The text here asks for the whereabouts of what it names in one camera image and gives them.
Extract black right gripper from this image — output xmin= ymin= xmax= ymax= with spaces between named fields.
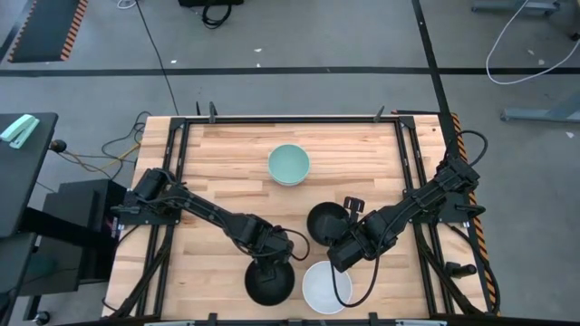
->
xmin=326 ymin=196 xmax=398 ymax=273

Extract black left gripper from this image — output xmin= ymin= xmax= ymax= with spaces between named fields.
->
xmin=246 ymin=227 xmax=295 ymax=286

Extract black bowl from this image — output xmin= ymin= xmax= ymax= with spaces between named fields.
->
xmin=244 ymin=260 xmax=296 ymax=307
xmin=306 ymin=201 xmax=353 ymax=247

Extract mint green bowl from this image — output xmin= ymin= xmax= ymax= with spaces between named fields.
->
xmin=267 ymin=143 xmax=312 ymax=186

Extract orange black hazard strip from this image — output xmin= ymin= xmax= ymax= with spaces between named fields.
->
xmin=449 ymin=112 xmax=500 ymax=316

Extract black computer box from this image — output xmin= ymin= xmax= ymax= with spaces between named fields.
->
xmin=43 ymin=178 xmax=129 ymax=283

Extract grey table foot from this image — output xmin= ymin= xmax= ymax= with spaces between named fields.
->
xmin=499 ymin=90 xmax=580 ymax=124
xmin=470 ymin=0 xmax=561 ymax=14

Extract black equipment box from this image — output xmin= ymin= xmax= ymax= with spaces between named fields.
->
xmin=178 ymin=0 xmax=245 ymax=8

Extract black side desk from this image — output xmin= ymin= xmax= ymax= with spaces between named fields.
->
xmin=0 ymin=111 xmax=59 ymax=239

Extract mint green stapler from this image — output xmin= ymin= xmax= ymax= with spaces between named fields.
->
xmin=0 ymin=113 xmax=41 ymax=150

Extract black mat with orange stripes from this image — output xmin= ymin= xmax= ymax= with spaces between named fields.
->
xmin=0 ymin=0 xmax=90 ymax=63

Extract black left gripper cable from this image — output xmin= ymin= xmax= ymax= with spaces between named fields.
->
xmin=279 ymin=226 xmax=312 ymax=263

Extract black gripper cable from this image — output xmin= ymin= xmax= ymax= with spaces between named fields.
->
xmin=279 ymin=226 xmax=312 ymax=263
xmin=330 ymin=235 xmax=382 ymax=310

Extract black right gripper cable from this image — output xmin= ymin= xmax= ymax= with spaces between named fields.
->
xmin=330 ymin=235 xmax=382 ymax=310

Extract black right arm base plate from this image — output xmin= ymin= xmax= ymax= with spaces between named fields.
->
xmin=402 ymin=187 xmax=475 ymax=225

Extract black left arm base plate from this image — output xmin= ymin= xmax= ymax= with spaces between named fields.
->
xmin=118 ymin=189 xmax=182 ymax=226

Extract black aluminium table frame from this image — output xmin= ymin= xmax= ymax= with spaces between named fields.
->
xmin=103 ymin=115 xmax=499 ymax=326

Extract black cable bundle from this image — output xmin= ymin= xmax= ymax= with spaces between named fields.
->
xmin=106 ymin=225 xmax=176 ymax=321
xmin=414 ymin=221 xmax=500 ymax=316

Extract black clamp handle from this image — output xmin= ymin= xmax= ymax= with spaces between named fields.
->
xmin=445 ymin=261 xmax=479 ymax=279

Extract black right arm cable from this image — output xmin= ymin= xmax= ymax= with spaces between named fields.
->
xmin=446 ymin=129 xmax=489 ymax=169

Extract yellow cable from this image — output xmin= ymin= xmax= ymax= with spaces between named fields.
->
xmin=106 ymin=143 xmax=142 ymax=171

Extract tangled black cables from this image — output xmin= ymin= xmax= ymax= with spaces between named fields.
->
xmin=57 ymin=110 xmax=153 ymax=183

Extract white floor cable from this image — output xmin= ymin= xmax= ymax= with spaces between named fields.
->
xmin=485 ymin=0 xmax=580 ymax=86

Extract coiled black cable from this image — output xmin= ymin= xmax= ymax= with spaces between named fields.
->
xmin=201 ymin=4 xmax=234 ymax=30

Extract thin black floor cable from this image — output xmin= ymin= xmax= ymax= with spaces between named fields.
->
xmin=134 ymin=0 xmax=180 ymax=117

